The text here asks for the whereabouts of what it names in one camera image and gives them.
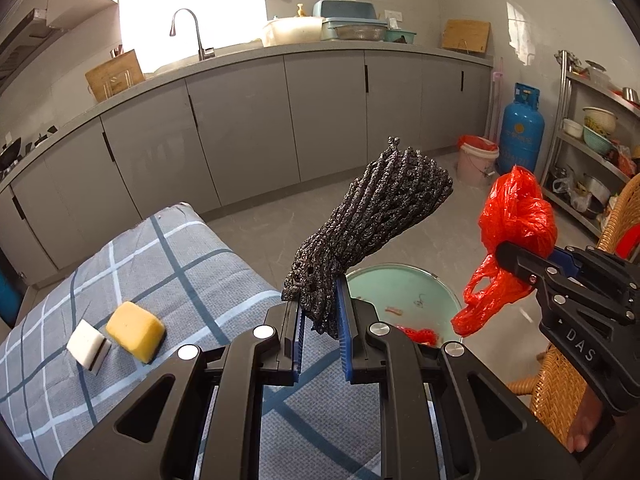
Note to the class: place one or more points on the metal pot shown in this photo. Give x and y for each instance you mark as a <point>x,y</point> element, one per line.
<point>596,190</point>

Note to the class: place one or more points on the light green round bin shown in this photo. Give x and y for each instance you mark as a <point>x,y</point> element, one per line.
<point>400,290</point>

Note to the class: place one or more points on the small yellow bottle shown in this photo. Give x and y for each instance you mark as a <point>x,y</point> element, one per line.
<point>300,11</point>

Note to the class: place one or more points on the wooden cutting board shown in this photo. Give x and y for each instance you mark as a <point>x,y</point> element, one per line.
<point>465,35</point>
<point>112,72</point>

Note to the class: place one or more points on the white wall socket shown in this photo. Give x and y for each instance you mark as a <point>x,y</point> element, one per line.
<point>393,15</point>

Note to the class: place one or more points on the curved metal faucet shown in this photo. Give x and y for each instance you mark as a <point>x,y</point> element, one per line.
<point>201,45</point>

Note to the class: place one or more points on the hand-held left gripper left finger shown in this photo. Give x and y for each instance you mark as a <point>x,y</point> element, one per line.
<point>299,342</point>

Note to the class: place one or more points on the black wok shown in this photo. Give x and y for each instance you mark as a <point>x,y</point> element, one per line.
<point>7,155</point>

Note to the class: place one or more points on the white sponge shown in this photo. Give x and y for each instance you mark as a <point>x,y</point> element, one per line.
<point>85,342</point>

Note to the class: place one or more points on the red plastic bag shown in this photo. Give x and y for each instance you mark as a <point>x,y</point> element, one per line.
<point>515,210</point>

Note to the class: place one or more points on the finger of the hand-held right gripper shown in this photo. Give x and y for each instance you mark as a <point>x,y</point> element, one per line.
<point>522,262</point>
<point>600,270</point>

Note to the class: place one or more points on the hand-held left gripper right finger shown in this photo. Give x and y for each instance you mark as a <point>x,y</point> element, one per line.
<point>343,342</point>

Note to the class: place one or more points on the blue gas cylinder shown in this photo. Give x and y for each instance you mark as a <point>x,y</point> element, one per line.
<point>6,305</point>
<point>522,130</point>

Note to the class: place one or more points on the blue dish drainer box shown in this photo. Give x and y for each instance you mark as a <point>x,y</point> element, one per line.
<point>345,10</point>

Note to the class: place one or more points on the red foam net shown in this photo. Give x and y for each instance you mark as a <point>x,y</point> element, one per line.
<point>417,334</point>

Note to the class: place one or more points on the person's right hand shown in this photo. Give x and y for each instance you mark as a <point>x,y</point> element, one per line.
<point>585,430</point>

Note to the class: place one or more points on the bin with red liner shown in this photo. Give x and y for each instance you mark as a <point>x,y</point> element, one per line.
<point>475,160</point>

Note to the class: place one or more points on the small white bowl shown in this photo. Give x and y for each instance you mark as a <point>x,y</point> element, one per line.
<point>572,128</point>

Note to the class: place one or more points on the patterned white bowl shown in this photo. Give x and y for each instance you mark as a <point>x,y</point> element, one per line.
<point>600,117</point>

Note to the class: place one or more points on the wicker chair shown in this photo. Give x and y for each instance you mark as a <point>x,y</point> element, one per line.
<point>555,390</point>

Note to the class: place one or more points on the yellow sponge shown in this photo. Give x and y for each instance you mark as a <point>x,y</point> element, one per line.
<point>132,330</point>

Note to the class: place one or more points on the green plastic basket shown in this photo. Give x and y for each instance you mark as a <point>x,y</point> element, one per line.
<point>400,36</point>

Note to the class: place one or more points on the metal storage shelf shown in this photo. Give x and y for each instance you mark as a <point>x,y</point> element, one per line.
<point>567,90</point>

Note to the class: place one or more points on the metal colander basket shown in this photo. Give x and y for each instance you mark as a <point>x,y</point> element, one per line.
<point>360,32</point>

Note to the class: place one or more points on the grey kitchen counter cabinets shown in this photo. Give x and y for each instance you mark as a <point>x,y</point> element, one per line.
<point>240,120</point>

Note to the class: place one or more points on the white plastic basin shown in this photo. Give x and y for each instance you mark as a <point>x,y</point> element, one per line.
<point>295,30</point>

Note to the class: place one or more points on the black foam net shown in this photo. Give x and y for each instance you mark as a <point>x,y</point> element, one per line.
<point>370,210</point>

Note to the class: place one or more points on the blue plaid tablecloth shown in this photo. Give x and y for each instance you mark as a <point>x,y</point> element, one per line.
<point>175,270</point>

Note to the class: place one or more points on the range hood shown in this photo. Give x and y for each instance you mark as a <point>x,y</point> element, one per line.
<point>20,45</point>

